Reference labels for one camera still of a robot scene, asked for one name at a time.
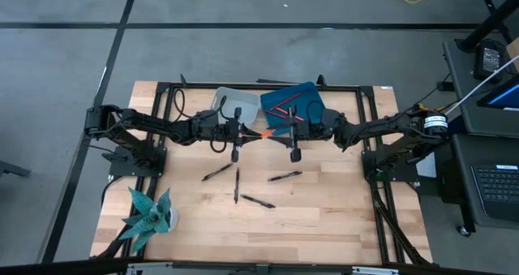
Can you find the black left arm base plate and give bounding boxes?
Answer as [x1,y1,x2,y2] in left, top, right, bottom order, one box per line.
[108,144,168,178]

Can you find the blue plastic bin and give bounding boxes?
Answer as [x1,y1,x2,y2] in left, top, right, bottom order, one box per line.
[259,81,328,137]

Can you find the white paper sheet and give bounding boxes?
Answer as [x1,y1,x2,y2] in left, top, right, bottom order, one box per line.
[415,153,437,179]

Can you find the black laptop keyboard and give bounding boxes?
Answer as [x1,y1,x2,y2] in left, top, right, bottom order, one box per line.
[470,163,519,223]

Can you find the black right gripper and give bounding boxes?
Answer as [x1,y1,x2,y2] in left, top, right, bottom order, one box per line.
[272,105,326,164]

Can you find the black power adapter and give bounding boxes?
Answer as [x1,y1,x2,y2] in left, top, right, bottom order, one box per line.
[473,38,507,81]

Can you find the black cart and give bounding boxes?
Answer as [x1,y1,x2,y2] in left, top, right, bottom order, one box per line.
[441,37,519,232]

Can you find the black stand pole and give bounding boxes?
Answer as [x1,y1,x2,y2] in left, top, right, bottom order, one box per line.
[457,0,519,53]

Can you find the white cable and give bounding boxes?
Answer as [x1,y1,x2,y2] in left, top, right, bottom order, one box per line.
[444,54,519,117]

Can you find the blue lit screen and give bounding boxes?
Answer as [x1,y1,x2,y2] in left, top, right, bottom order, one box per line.
[476,75,519,113]

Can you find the black furniture leg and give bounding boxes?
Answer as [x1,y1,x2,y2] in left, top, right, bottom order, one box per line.
[0,160,32,178]

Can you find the grey plastic bin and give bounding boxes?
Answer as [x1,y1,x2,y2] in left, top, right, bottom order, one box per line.
[209,86,261,129]

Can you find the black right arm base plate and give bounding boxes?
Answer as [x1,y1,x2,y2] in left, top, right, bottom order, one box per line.
[361,148,421,183]

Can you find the black front crossbar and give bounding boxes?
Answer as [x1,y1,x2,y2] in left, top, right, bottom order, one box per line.
[0,257,519,275]

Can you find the brown cardboard box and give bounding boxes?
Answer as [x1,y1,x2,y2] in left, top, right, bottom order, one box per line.
[506,37,519,71]

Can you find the black table frame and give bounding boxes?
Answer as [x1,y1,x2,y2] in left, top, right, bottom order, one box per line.
[91,74,433,268]

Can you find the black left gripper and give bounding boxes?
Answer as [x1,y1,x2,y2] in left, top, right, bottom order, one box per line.
[194,106,264,164]

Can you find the teal potted plant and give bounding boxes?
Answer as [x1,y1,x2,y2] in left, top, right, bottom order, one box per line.
[117,187,180,255]

